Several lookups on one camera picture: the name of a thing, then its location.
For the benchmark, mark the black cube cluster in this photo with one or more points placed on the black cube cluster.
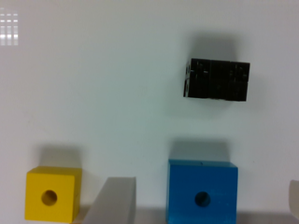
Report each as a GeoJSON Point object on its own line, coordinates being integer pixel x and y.
{"type": "Point", "coordinates": [213, 79]}

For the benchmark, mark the cream gripper right finger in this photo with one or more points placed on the cream gripper right finger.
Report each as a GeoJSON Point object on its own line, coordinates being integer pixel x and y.
{"type": "Point", "coordinates": [294, 198]}

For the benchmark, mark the yellow block with hole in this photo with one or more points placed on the yellow block with hole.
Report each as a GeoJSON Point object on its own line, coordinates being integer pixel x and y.
{"type": "Point", "coordinates": [52, 194]}

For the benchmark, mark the cream gripper left finger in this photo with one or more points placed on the cream gripper left finger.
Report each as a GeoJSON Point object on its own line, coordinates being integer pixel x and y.
{"type": "Point", "coordinates": [115, 203]}

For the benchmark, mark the blue block with hole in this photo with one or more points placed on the blue block with hole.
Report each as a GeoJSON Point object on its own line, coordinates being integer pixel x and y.
{"type": "Point", "coordinates": [201, 192]}

